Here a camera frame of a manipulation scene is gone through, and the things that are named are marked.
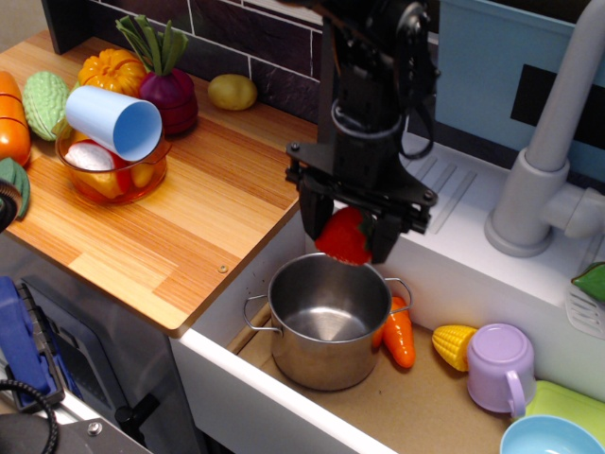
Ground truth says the lilac plastic mug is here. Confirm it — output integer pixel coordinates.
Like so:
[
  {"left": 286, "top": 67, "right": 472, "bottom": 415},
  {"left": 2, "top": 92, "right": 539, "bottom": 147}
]
[{"left": 467, "top": 323, "right": 537, "bottom": 419}]

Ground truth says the green toy bitter gourd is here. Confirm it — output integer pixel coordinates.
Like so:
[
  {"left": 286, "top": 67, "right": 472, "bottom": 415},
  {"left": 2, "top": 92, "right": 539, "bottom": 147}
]
[{"left": 23, "top": 71, "right": 70, "bottom": 142}]

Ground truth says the black oven door knob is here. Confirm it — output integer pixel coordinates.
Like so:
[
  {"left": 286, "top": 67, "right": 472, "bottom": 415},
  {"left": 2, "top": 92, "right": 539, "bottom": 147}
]
[{"left": 114, "top": 393, "right": 160, "bottom": 437}]

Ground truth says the blue clamp device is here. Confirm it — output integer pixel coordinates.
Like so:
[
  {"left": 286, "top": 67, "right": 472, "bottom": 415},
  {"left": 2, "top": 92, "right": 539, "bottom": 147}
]
[{"left": 1, "top": 276, "right": 65, "bottom": 405}]

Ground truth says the white and red toy food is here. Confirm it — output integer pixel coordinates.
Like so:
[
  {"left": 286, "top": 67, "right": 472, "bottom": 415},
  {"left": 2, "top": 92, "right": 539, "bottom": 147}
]
[{"left": 64, "top": 140, "right": 128, "bottom": 171}]

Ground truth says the teal panel with black window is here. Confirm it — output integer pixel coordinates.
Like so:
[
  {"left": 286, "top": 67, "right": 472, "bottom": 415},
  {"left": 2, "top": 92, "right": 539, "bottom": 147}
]
[{"left": 436, "top": 1, "right": 604, "bottom": 181}]

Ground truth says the orange toy pumpkin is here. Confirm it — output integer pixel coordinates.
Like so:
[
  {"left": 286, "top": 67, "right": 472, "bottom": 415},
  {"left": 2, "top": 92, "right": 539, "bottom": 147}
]
[{"left": 78, "top": 48, "right": 147, "bottom": 97}]

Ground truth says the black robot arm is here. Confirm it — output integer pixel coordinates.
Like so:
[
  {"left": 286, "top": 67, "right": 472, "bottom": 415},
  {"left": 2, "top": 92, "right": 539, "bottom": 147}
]
[{"left": 286, "top": 1, "right": 439, "bottom": 266}]

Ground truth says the turquoise plastic bowl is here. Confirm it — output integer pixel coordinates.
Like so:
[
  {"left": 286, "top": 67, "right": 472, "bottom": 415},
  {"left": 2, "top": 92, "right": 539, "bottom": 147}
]
[{"left": 499, "top": 415, "right": 604, "bottom": 454}]

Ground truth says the red toy strawberry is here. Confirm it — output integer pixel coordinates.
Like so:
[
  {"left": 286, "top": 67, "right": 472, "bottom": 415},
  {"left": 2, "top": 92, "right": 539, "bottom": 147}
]
[{"left": 315, "top": 206, "right": 373, "bottom": 266}]

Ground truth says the purple toy radish with leaves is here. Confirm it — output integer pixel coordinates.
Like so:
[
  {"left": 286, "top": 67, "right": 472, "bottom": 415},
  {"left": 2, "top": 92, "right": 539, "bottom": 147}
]
[{"left": 116, "top": 15, "right": 199, "bottom": 135}]

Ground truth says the grey toy faucet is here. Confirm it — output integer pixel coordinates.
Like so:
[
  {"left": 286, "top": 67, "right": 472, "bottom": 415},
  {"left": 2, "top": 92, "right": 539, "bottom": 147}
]
[{"left": 485, "top": 0, "right": 604, "bottom": 257}]

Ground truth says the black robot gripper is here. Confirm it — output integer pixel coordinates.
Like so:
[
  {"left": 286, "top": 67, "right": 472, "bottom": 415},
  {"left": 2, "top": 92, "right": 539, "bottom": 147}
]
[{"left": 286, "top": 102, "right": 438, "bottom": 264}]

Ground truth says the yellow toy corn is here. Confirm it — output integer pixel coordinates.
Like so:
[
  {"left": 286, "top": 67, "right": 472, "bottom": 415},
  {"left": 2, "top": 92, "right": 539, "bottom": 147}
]
[{"left": 432, "top": 324, "right": 477, "bottom": 372}]

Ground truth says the white toy sink unit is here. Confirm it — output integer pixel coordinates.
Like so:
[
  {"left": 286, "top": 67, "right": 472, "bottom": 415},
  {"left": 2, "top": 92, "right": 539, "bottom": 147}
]
[{"left": 172, "top": 146, "right": 604, "bottom": 453}]

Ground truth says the large orange toy carrot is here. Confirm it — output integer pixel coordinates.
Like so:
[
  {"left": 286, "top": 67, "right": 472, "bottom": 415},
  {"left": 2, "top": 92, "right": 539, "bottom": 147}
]
[{"left": 0, "top": 71, "right": 31, "bottom": 166}]

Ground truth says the white slotted spatula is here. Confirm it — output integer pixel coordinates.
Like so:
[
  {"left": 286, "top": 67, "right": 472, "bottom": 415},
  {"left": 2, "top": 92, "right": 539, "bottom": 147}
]
[{"left": 564, "top": 235, "right": 605, "bottom": 341}]

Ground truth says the green toy vegetable at right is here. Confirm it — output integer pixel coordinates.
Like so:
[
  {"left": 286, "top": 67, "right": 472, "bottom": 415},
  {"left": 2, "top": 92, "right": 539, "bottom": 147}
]
[{"left": 571, "top": 261, "right": 605, "bottom": 303}]

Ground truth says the orange transparent glass bowl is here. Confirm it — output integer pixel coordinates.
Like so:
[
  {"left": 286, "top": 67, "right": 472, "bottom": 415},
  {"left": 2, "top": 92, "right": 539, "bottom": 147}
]
[{"left": 56, "top": 126, "right": 171, "bottom": 204}]

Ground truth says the stainless steel pot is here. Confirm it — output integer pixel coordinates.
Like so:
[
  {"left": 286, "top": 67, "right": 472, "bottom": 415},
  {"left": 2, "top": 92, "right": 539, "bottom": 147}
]
[{"left": 263, "top": 253, "right": 414, "bottom": 392}]

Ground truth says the light blue plastic cup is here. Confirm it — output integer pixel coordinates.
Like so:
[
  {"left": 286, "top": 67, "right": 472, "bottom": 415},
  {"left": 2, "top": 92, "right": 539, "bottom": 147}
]
[{"left": 65, "top": 86, "right": 163, "bottom": 162}]

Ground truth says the yellow toy potato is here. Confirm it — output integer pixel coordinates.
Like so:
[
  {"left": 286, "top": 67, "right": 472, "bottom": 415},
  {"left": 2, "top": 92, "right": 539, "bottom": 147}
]
[{"left": 207, "top": 74, "right": 258, "bottom": 111}]

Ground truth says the black coiled cable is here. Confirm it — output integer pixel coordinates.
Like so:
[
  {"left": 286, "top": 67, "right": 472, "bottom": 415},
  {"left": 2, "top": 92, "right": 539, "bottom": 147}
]
[{"left": 0, "top": 378, "right": 61, "bottom": 454}]

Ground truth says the green plastic plate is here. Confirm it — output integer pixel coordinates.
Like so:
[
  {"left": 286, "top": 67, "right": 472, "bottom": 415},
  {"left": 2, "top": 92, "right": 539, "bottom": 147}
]
[{"left": 526, "top": 380, "right": 605, "bottom": 444}]

